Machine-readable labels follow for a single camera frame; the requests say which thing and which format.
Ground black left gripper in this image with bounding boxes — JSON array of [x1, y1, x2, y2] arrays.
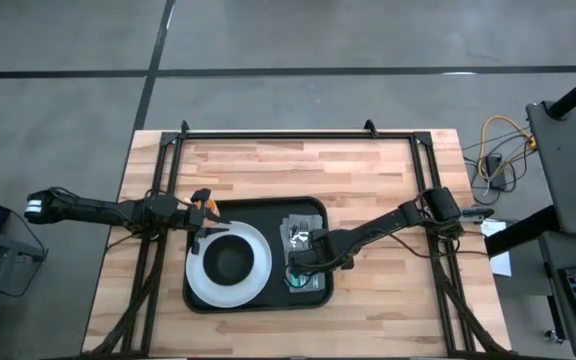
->
[[174, 188, 230, 233]]

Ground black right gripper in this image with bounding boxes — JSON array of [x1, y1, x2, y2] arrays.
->
[[285, 227, 343, 292]]

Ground white round plate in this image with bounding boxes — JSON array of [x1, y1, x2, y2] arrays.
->
[[185, 220, 273, 309]]

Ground black bowl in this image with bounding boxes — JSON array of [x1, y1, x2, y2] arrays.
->
[[202, 234, 256, 287]]

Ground light grey cloth napkin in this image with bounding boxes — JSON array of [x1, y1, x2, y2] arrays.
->
[[278, 213, 327, 294]]

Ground black plastic tray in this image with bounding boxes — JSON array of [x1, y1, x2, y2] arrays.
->
[[181, 196, 335, 314]]

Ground white paper sheet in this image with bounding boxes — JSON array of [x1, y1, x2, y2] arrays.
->
[[479, 218, 513, 278]]

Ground black desk beam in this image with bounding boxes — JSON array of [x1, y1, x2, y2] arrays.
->
[[484, 203, 560, 257]]

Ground black power adapter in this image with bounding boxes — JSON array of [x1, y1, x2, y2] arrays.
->
[[484, 153, 508, 192]]

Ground black aluminium table frame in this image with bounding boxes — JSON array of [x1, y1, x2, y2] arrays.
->
[[82, 118, 514, 360]]

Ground black cable bundle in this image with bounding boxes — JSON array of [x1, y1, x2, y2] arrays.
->
[[425, 232, 512, 357], [87, 232, 167, 357]]

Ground yellow cable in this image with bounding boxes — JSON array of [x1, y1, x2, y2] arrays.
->
[[476, 115, 538, 184]]

